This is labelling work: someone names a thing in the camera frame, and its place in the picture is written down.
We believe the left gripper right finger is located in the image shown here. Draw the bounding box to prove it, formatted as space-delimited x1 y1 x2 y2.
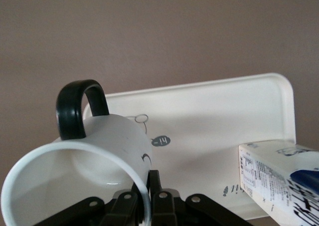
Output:
146 169 253 226

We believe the cream rabbit print tray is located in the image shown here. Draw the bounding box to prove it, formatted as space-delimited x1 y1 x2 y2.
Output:
81 72 298 222

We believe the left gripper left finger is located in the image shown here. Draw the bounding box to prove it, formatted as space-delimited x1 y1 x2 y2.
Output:
31 189 140 226

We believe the blue white milk carton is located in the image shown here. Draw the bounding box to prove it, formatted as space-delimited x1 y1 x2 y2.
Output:
237 139 319 226

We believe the white mug black handle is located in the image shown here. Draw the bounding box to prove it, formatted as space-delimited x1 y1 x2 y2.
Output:
0 79 154 226

